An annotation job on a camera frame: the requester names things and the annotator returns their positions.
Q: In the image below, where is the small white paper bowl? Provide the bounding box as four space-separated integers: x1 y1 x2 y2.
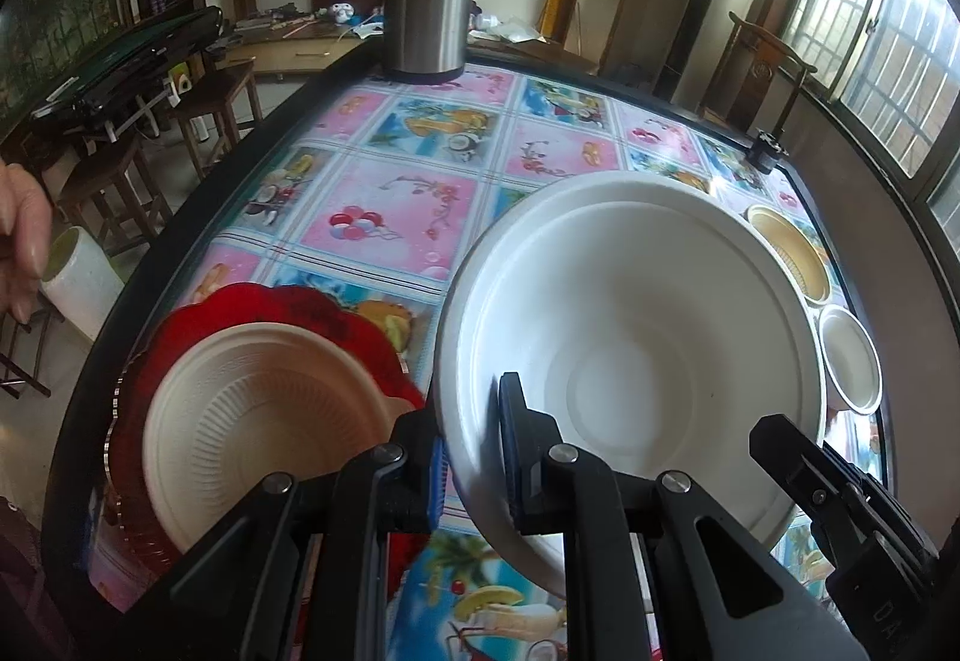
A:
817 305 884 415

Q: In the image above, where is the red glass flower plate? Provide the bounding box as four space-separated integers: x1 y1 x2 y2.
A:
104 282 425 580

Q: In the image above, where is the beige ribbed plastic bowl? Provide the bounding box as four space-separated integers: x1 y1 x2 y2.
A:
142 323 413 552

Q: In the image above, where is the large white paper bowl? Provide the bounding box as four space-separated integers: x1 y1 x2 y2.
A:
433 172 825 593

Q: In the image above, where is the person's hand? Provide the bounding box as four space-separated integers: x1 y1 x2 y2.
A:
0 163 52 324

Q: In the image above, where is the small black round device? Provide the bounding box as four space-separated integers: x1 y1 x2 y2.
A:
745 131 784 175

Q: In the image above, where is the white cylindrical cup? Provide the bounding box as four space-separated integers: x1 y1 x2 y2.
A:
41 227 124 340

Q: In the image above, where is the colourful patterned tablecloth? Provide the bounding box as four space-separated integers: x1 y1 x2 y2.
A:
85 62 887 661

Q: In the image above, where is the wooden chair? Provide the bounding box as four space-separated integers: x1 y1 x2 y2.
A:
697 11 818 140

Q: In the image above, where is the wooden stool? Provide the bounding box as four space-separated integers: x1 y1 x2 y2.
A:
171 59 263 180

